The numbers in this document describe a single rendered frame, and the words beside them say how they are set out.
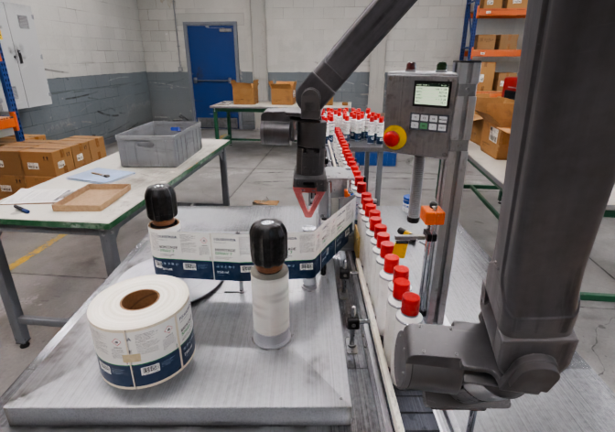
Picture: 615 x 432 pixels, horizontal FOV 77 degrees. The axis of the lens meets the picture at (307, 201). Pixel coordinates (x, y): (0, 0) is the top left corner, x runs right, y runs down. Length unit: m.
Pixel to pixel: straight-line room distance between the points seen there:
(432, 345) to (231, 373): 0.57
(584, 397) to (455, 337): 0.68
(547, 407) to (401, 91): 0.74
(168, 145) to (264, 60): 5.97
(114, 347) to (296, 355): 0.37
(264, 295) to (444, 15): 8.02
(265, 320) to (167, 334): 0.21
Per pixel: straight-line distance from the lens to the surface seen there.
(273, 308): 0.89
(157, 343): 0.87
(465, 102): 0.94
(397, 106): 0.96
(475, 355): 0.43
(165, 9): 9.27
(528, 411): 1.01
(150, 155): 2.83
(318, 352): 0.95
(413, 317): 0.79
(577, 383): 1.12
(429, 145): 0.95
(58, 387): 1.01
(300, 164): 0.77
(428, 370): 0.44
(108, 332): 0.87
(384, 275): 0.91
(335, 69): 0.73
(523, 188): 0.28
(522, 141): 0.27
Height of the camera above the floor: 1.51
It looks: 20 degrees down
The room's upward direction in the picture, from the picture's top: straight up
